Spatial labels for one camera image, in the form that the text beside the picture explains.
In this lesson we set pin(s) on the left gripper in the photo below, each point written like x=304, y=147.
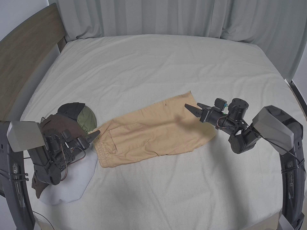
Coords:
x=81, y=144

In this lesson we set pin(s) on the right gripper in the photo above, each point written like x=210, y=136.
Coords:
x=212, y=116

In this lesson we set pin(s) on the tan shorts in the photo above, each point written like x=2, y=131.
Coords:
x=148, y=133

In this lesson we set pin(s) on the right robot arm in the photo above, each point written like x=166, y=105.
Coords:
x=271, y=123

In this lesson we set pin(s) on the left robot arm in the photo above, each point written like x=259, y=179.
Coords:
x=12, y=181

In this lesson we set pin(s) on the bed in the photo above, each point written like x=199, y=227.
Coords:
x=168, y=61

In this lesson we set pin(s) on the green garment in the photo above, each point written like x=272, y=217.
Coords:
x=88, y=120

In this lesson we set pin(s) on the brown garment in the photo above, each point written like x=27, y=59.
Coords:
x=64, y=123

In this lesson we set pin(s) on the black garment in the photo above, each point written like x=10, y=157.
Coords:
x=70, y=109

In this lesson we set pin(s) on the white garment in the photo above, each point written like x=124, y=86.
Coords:
x=74, y=183

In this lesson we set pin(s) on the pale green curtain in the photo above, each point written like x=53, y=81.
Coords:
x=134, y=8
x=263, y=13

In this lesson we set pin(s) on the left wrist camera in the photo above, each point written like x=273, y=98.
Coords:
x=66, y=135

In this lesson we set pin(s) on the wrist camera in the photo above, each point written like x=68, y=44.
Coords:
x=66, y=135
x=220, y=104

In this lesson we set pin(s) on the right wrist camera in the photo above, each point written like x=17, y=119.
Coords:
x=220, y=104

